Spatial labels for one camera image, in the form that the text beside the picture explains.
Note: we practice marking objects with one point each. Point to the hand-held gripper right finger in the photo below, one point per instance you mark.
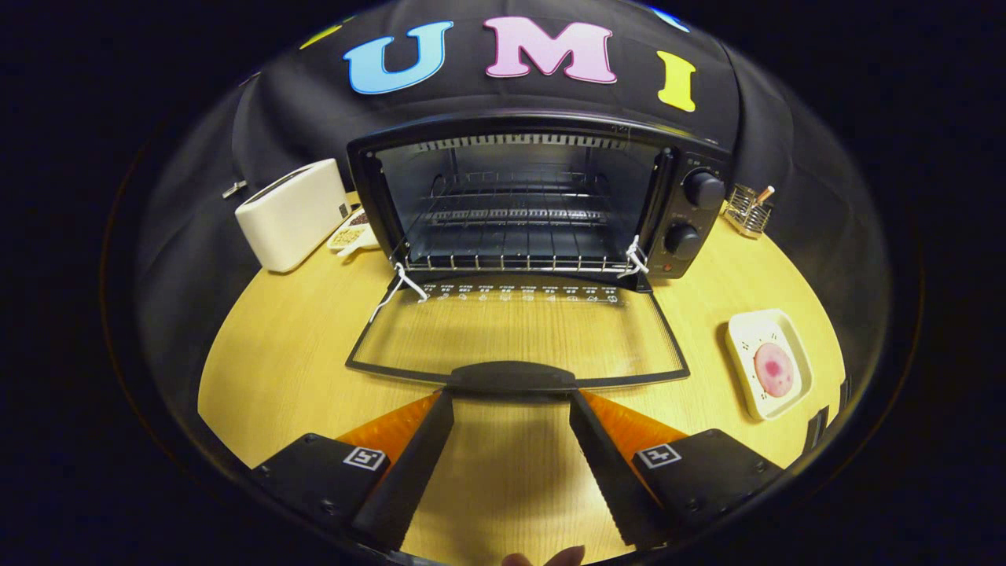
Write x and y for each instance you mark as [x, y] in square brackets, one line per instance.
[601, 464]

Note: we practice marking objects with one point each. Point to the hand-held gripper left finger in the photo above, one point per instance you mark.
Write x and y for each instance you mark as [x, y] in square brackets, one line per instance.
[424, 456]

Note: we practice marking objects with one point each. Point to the pink ham slice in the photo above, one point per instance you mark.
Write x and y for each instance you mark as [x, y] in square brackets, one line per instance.
[774, 369]

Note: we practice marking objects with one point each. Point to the cream square plate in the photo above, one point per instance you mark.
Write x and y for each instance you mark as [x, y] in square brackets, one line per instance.
[754, 330]

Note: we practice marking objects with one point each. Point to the black toaster oven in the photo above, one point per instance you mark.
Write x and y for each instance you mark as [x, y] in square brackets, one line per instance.
[684, 212]

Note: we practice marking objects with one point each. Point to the white pop-up toaster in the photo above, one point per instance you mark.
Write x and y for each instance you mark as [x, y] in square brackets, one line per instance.
[287, 216]

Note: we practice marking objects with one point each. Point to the small dish with snacks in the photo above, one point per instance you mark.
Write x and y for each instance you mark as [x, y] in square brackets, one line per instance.
[354, 232]

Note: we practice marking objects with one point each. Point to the brown tipped stick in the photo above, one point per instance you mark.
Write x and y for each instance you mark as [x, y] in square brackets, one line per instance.
[765, 192]

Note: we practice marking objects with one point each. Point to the silver metal clip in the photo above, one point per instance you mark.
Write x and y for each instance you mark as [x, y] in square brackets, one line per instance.
[233, 189]

